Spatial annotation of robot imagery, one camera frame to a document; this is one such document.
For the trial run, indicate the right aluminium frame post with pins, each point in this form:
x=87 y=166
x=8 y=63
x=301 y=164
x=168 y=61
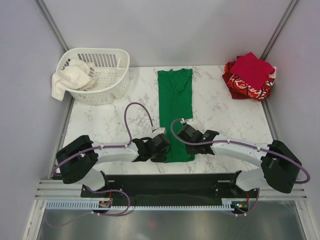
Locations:
x=279 y=28

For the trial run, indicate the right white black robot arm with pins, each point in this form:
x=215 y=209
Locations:
x=274 y=161

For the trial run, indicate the aluminium frame post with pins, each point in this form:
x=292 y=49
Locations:
x=52 y=24
x=279 y=28

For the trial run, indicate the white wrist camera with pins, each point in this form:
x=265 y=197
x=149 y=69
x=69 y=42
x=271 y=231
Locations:
x=191 y=121
x=158 y=131

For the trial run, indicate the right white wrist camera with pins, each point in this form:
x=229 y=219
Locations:
x=191 y=121

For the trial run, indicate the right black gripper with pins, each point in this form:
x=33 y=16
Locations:
x=191 y=151

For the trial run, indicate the green t-shirt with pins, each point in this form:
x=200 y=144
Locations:
x=175 y=102

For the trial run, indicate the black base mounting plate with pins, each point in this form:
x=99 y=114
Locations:
x=170 y=189

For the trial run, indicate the white cream t-shirt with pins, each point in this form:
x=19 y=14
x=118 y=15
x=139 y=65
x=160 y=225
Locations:
x=76 y=76

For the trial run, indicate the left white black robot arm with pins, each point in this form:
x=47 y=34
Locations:
x=76 y=161

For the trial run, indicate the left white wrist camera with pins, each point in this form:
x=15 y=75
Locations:
x=158 y=131

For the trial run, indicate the left aluminium frame post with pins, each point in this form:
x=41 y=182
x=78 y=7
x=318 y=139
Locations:
x=52 y=24

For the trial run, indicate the white plastic laundry basket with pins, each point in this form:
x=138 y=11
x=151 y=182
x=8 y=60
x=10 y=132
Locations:
x=109 y=68

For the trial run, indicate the white slotted cable duct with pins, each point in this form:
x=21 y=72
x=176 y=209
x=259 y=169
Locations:
x=99 y=205

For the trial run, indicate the red printed folded t-shirt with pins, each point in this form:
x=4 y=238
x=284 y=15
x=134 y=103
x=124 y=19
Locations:
x=240 y=90

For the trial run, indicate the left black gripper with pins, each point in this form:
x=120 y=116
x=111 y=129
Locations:
x=162 y=158

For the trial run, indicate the folded crimson red t-shirt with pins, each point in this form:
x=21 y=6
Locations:
x=252 y=70

